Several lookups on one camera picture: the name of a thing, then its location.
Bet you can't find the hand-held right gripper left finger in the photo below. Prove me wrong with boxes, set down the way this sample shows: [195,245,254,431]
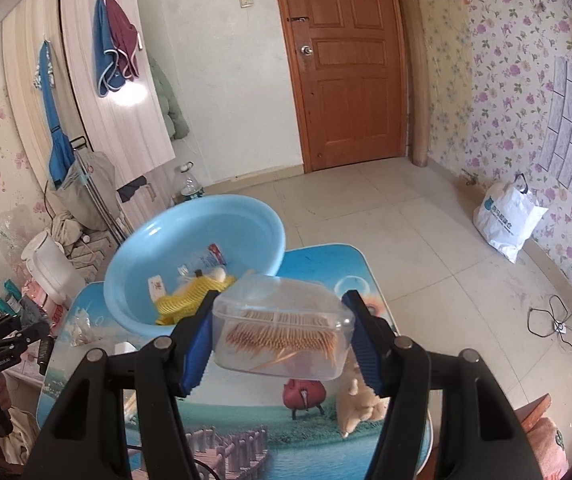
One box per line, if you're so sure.
[23,292,215,480]

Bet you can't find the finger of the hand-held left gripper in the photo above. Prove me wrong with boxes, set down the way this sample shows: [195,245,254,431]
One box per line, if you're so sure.
[0,322,51,356]
[0,313,22,339]

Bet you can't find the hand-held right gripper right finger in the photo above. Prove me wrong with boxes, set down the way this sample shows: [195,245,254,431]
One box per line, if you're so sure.
[342,290,542,480]

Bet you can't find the white plush toy yellow hat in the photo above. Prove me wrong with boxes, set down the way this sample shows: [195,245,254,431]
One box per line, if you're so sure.
[155,266,239,327]

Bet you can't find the brown plush bear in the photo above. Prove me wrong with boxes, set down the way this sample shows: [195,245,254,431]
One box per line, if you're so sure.
[336,360,390,439]

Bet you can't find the clear toothpick box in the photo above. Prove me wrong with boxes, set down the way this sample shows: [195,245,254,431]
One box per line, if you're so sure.
[211,271,357,379]

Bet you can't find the clear bottle red label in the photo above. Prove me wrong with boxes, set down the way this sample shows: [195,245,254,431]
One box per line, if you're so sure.
[180,242,230,277]

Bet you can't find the blue plastic basin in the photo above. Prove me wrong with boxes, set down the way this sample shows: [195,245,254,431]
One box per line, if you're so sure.
[103,195,287,339]

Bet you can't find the scenery print desktop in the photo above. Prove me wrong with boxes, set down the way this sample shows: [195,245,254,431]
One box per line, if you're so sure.
[36,245,438,480]

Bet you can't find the black device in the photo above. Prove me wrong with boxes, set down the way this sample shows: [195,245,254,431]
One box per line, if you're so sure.
[38,337,55,377]

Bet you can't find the labelled clear plastic bag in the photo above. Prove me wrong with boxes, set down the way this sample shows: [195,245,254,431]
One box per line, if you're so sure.
[67,304,95,347]

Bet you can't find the metal rack pole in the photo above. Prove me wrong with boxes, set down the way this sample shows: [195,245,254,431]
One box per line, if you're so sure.
[73,152,136,248]

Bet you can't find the grey cloth bag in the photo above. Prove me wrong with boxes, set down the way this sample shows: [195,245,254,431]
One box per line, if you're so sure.
[48,152,117,233]

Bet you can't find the water bottle green label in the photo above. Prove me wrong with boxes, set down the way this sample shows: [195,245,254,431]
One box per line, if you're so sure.
[172,161,205,207]

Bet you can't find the wooden stool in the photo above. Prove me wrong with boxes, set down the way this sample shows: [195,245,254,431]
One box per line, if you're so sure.
[515,393,553,432]

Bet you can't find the white shopping bag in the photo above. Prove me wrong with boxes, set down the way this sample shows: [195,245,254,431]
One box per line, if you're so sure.
[472,174,550,264]

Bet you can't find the pink cloth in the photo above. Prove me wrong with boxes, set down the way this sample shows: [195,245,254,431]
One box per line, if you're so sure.
[530,415,572,480]

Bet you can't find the white wooden board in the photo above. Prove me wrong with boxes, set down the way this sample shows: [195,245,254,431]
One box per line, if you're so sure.
[0,0,94,196]
[60,0,177,196]

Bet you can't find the green jacket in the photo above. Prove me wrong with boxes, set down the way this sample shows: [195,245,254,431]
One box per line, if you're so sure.
[147,55,190,142]

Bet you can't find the brown wooden door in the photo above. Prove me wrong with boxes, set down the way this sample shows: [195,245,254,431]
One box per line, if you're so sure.
[270,0,409,175]

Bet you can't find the blue shorts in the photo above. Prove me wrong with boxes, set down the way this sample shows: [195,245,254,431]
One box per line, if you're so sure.
[92,0,122,98]

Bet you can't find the maroon shorts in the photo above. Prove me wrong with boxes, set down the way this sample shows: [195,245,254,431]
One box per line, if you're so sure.
[106,0,142,81]

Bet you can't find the black power cable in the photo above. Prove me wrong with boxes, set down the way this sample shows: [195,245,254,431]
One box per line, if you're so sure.
[526,280,572,350]

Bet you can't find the blue strap bag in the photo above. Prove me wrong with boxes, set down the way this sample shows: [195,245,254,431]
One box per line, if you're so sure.
[36,40,76,187]

